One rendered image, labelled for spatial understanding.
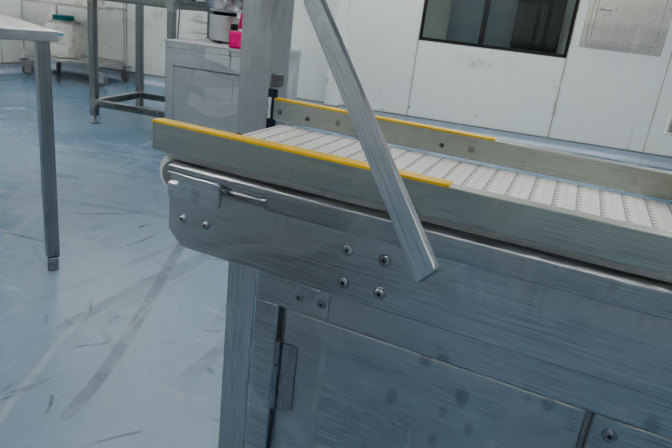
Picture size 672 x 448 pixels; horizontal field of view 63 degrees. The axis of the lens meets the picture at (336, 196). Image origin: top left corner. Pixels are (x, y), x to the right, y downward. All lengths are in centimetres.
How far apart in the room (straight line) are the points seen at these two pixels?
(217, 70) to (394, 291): 273
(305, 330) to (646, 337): 36
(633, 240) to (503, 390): 23
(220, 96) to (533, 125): 342
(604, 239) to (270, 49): 58
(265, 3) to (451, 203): 50
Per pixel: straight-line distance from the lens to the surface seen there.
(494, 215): 51
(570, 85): 571
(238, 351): 110
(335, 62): 51
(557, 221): 51
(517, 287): 53
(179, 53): 332
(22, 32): 202
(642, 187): 78
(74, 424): 157
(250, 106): 92
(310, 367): 71
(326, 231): 57
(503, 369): 62
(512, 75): 567
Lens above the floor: 100
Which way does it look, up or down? 18 degrees down
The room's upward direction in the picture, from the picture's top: 7 degrees clockwise
